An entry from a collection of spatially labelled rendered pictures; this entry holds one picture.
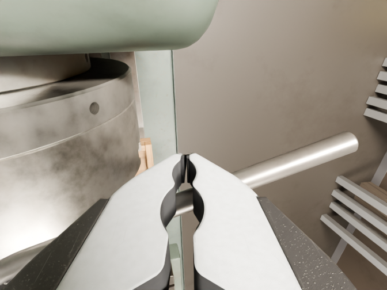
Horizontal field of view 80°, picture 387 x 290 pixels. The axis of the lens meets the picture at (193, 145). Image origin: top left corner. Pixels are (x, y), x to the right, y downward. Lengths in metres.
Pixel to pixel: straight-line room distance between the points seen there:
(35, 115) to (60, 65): 0.08
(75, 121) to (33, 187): 0.06
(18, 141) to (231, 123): 1.52
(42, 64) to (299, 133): 1.88
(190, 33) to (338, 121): 2.07
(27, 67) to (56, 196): 0.11
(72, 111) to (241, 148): 1.62
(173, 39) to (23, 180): 0.15
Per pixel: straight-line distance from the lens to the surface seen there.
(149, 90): 0.88
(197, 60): 1.46
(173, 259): 0.80
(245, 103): 1.64
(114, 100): 0.25
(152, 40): 0.17
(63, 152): 0.22
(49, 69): 0.26
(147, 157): 0.57
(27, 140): 0.21
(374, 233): 2.61
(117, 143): 0.26
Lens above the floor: 1.39
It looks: 59 degrees down
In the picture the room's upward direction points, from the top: 151 degrees clockwise
